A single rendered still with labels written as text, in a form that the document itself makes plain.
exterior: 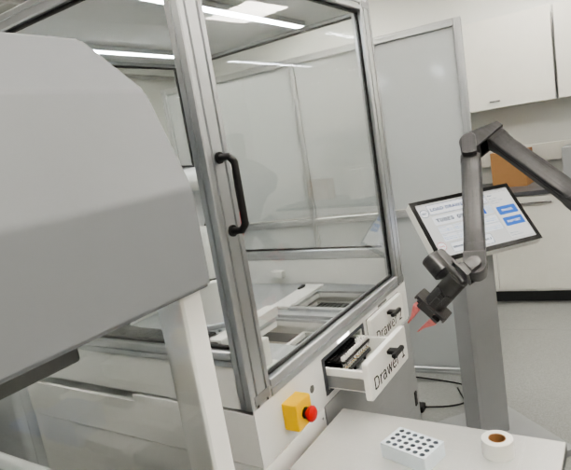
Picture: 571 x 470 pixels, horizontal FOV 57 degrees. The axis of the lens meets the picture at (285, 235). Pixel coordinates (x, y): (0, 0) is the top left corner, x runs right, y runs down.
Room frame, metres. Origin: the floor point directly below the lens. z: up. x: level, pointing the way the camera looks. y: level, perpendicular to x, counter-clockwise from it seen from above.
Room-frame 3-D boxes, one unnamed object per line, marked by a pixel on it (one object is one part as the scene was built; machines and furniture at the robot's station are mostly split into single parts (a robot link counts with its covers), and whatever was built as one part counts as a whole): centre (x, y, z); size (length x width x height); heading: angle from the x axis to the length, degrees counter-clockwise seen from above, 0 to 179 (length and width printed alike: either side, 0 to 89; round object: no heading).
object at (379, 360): (1.45, -0.23, 0.87); 0.29 x 0.02 x 0.11; 146
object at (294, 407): (1.24, 0.04, 0.88); 0.07 x 0.05 x 0.07; 146
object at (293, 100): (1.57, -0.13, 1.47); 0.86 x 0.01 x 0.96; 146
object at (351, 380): (1.57, -0.06, 0.86); 0.40 x 0.26 x 0.06; 56
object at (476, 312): (2.29, -0.83, 0.51); 0.50 x 0.45 x 1.02; 15
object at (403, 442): (1.15, -0.22, 0.78); 0.12 x 0.08 x 0.04; 41
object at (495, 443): (1.11, -0.40, 0.78); 0.07 x 0.07 x 0.04
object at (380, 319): (1.78, -0.31, 0.87); 0.29 x 0.02 x 0.11; 146
